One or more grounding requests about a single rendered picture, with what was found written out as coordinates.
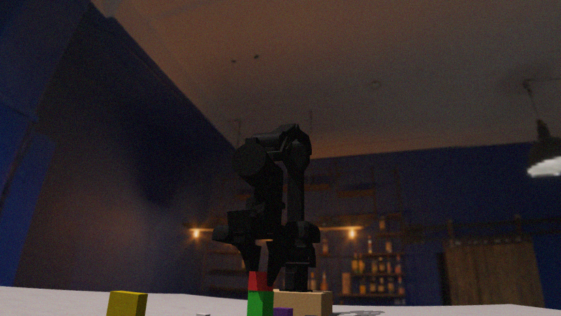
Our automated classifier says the red block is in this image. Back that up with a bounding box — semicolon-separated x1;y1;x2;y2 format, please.
248;271;273;291

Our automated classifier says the purple block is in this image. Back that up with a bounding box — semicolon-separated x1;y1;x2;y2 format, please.
273;307;293;316

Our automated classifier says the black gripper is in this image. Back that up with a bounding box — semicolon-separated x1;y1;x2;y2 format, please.
212;191;321;286

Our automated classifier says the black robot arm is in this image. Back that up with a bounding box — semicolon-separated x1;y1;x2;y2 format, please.
227;123;316;292

